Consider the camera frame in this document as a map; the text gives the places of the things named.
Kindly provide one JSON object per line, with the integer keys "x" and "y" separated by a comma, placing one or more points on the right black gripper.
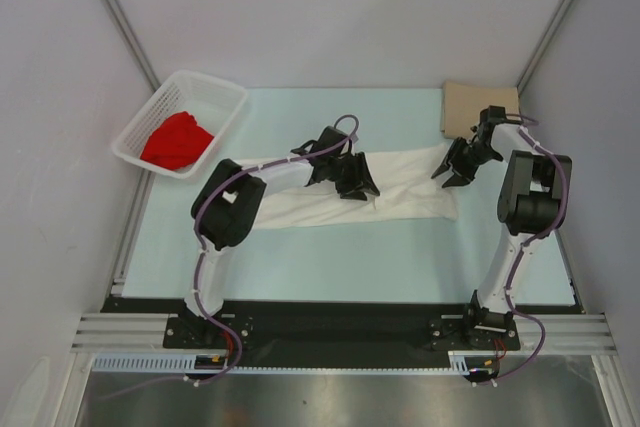
{"x": 462, "y": 174}

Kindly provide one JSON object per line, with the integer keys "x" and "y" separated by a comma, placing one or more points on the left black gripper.
{"x": 352, "y": 189}

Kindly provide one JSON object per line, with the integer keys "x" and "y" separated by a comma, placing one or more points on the white t shirt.
{"x": 407, "y": 191}

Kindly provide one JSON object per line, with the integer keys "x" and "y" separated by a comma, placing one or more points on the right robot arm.
{"x": 531, "y": 205}

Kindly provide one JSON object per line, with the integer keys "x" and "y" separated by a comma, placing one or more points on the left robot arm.
{"x": 226, "y": 208}

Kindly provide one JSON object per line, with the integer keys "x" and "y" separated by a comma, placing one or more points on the folded tan t shirt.
{"x": 462, "y": 104}

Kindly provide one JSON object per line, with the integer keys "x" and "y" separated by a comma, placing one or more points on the red t shirt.
{"x": 177, "y": 143}

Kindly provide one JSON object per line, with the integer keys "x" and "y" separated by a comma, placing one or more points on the white plastic basket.
{"x": 215, "y": 103}

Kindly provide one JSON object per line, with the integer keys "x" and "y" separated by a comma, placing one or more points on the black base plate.
{"x": 323, "y": 335}

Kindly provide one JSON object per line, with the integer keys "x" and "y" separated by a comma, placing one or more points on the white slotted cable duct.
{"x": 193, "y": 364}

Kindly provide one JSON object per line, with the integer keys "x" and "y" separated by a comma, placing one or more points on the aluminium front rail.
{"x": 571, "y": 334}

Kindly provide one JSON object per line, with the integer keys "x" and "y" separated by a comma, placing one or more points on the right aluminium frame post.
{"x": 552, "y": 27}

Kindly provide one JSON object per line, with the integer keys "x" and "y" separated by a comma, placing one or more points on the aluminium frame post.
{"x": 552, "y": 27}
{"x": 131, "y": 41}

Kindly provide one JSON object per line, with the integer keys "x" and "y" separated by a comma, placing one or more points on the left aluminium frame post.
{"x": 131, "y": 41}

